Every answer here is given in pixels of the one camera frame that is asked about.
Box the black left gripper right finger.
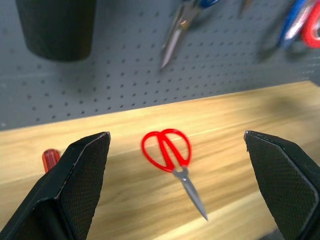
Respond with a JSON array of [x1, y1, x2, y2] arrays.
[[243, 129, 320, 240]]

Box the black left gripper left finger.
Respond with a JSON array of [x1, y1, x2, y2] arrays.
[[0, 131, 112, 240]]

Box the wide red tape roll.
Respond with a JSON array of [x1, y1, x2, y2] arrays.
[[300, 3, 320, 50]]

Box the grey perforated pegboard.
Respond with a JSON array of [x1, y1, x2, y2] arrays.
[[0, 0, 320, 132]]

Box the black plastic cup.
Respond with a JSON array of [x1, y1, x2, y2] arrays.
[[15, 0, 97, 62]]

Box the blue tape roll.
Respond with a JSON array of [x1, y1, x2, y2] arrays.
[[277, 0, 318, 50]]

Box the red handled scissors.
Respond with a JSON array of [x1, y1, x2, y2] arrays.
[[141, 128, 210, 222]]

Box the blue handled scissors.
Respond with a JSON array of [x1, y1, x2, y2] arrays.
[[159, 0, 221, 72]]

